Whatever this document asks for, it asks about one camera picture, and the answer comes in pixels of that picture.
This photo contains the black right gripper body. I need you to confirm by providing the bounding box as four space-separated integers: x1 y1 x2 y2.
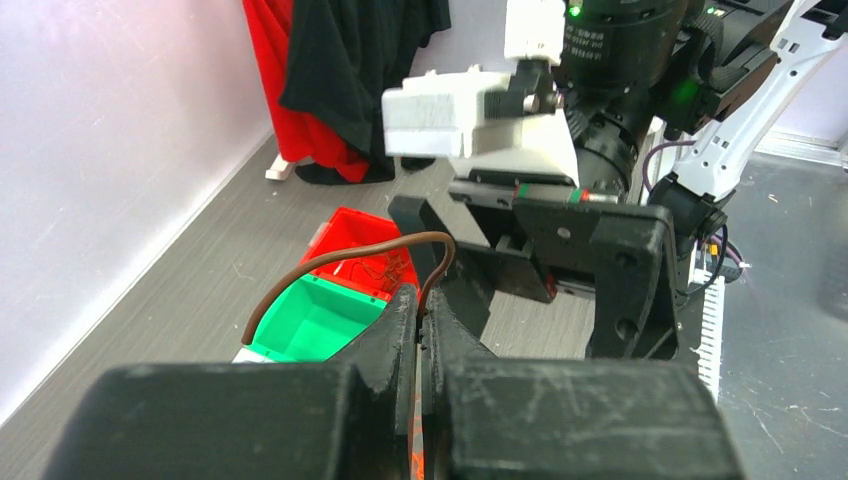
387 168 680 362

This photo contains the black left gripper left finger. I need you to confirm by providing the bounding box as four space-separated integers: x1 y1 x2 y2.
44 285 418 479

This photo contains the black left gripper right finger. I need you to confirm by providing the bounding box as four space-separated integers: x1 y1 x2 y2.
421 291 746 479

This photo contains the single brown cable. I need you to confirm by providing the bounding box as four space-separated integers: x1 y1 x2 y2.
241 231 457 347

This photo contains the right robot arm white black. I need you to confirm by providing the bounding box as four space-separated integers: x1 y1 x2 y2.
382 1 847 360

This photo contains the green plastic bin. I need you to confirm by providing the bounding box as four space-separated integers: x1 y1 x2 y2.
247 275 387 363

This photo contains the white plastic bin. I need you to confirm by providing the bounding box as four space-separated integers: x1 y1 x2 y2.
232 348 273 363

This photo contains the red plastic bin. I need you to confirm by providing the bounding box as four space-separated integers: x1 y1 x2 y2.
301 207 419 301

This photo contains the metal clothes rack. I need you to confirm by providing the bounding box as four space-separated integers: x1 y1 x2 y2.
264 154 312 182

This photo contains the red t-shirt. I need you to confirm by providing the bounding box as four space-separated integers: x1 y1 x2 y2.
243 1 374 185

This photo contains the white perforated cable duct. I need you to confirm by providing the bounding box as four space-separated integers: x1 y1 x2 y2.
690 276 726 403

